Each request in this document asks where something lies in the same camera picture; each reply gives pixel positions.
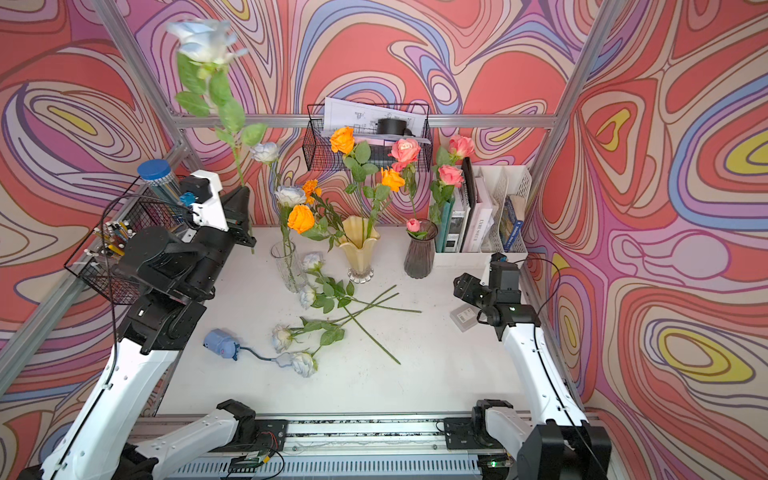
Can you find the black tape roll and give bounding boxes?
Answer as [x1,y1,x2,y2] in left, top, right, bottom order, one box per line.
[376,117,412,136]

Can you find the white plastic file organizer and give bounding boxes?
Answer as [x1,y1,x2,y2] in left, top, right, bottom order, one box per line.
[433,164,531,270]

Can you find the orange marigold flower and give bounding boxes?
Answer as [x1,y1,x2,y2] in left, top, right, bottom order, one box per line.
[302,179,322,205]

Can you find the metal base rail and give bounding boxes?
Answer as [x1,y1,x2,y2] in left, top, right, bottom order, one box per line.
[113,412,625,480]

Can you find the white pink book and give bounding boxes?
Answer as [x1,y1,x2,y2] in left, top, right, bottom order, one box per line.
[462,176,494,253]

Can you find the pen cup with pens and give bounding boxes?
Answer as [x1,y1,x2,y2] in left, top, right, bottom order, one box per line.
[84,221,136,259]

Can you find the black wire wall basket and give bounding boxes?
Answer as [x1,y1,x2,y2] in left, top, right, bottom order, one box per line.
[302,102,434,171]

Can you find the tall white rose flower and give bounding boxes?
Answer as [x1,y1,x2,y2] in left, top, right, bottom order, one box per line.
[249,142,308,289]

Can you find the large pink rose flower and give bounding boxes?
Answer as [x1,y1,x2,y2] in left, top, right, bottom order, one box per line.
[390,138,421,218]

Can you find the pink tulip flower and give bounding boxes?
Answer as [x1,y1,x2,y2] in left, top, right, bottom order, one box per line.
[406,218,428,240]

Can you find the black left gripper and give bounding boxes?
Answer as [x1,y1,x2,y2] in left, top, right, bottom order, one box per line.
[180,180,251,299]

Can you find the white paper sheets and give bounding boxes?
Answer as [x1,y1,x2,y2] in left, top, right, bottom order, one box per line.
[321,97,430,144]

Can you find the blue paperback book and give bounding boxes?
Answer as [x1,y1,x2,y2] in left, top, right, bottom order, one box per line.
[499,195,526,251]

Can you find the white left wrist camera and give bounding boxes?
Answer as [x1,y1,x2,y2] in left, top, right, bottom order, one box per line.
[179,170,229,232]

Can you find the large white rose flower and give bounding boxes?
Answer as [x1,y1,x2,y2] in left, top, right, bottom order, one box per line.
[166,19,266,187]

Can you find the yellow fluted glass vase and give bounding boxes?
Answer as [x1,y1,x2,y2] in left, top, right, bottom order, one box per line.
[339,216,380,284]

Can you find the blue lid pencil jar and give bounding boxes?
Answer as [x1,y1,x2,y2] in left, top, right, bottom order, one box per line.
[137,159,186,208]

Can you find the black wire side basket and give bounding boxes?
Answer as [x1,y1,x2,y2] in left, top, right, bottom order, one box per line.
[64,175,221,307]

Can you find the clear glass vase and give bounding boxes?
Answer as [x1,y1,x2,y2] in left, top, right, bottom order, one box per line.
[270,240,307,293]

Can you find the purple ribbed glass vase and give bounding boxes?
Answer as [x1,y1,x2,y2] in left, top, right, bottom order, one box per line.
[404,220,438,279]

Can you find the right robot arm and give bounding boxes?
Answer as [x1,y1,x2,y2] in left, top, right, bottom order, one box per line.
[453,252,612,479]

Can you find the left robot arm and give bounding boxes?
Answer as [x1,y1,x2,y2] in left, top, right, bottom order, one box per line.
[19,186,265,479]

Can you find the orange rose flower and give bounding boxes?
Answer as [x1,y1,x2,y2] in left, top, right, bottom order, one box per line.
[330,127,377,200]
[363,168,405,240]

